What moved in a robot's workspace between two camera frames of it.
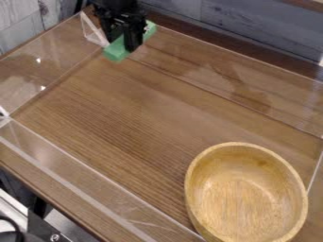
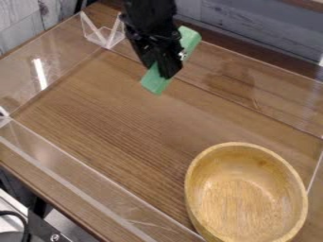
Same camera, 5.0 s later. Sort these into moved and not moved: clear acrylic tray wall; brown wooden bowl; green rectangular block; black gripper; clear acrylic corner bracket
Moved: green rectangular block; black gripper
Not moved: clear acrylic corner bracket; brown wooden bowl; clear acrylic tray wall
